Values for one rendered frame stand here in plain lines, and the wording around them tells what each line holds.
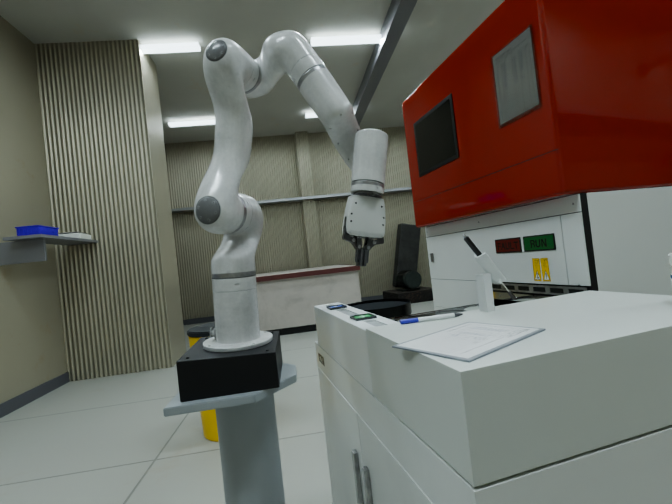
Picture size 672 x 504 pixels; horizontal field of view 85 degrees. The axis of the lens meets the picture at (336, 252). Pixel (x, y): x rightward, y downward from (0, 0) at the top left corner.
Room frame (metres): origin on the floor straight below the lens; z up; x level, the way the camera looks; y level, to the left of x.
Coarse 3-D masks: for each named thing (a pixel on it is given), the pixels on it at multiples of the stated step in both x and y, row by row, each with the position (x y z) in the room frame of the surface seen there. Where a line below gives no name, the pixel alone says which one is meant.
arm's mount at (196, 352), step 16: (192, 352) 0.96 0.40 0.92; (208, 352) 0.95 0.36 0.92; (224, 352) 0.94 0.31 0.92; (240, 352) 0.93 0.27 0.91; (256, 352) 0.92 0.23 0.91; (272, 352) 0.91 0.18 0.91; (192, 368) 0.89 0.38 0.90; (208, 368) 0.90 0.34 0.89; (224, 368) 0.90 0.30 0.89; (240, 368) 0.90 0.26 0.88; (256, 368) 0.91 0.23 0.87; (272, 368) 0.91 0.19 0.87; (192, 384) 0.89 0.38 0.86; (208, 384) 0.89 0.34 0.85; (224, 384) 0.90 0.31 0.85; (240, 384) 0.90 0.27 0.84; (256, 384) 0.91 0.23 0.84; (272, 384) 0.91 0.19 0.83; (192, 400) 0.89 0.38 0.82
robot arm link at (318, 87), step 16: (304, 80) 0.91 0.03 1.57; (320, 80) 0.90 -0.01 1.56; (304, 96) 0.93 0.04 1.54; (320, 96) 0.90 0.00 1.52; (336, 96) 0.89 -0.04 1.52; (320, 112) 0.91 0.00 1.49; (336, 112) 0.89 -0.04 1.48; (352, 112) 0.93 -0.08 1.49; (336, 128) 0.93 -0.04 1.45; (352, 128) 0.96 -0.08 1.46; (336, 144) 0.98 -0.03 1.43; (352, 144) 0.99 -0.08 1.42; (352, 160) 1.00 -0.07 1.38
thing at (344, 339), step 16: (336, 304) 1.30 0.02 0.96; (320, 320) 1.24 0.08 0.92; (336, 320) 1.03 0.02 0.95; (352, 320) 0.94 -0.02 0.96; (368, 320) 0.92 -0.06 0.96; (384, 320) 0.89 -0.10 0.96; (320, 336) 1.27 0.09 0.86; (336, 336) 1.05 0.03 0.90; (352, 336) 0.90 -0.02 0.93; (336, 352) 1.07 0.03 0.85; (352, 352) 0.91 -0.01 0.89; (352, 368) 0.93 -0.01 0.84; (368, 368) 0.81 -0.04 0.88; (368, 384) 0.82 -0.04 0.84
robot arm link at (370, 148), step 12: (360, 132) 0.89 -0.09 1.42; (372, 132) 0.88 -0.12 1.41; (384, 132) 0.89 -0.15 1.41; (360, 144) 0.89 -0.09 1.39; (372, 144) 0.88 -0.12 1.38; (384, 144) 0.89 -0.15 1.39; (360, 156) 0.89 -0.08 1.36; (372, 156) 0.88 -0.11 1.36; (384, 156) 0.89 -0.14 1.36; (360, 168) 0.88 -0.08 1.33; (372, 168) 0.88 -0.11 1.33; (384, 168) 0.90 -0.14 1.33; (372, 180) 0.88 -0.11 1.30; (384, 180) 0.90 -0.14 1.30
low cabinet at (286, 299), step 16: (272, 272) 7.98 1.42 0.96; (288, 272) 6.41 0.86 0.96; (304, 272) 5.81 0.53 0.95; (320, 272) 5.84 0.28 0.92; (336, 272) 5.87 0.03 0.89; (352, 272) 5.95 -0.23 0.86; (272, 288) 5.80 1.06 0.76; (288, 288) 5.83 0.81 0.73; (304, 288) 5.86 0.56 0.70; (320, 288) 5.89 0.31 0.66; (336, 288) 5.92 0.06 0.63; (352, 288) 5.95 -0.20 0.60; (272, 304) 5.80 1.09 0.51; (288, 304) 5.83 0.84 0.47; (304, 304) 5.86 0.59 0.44; (320, 304) 5.88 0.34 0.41; (272, 320) 5.80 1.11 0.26; (288, 320) 5.82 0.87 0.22; (304, 320) 5.85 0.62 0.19
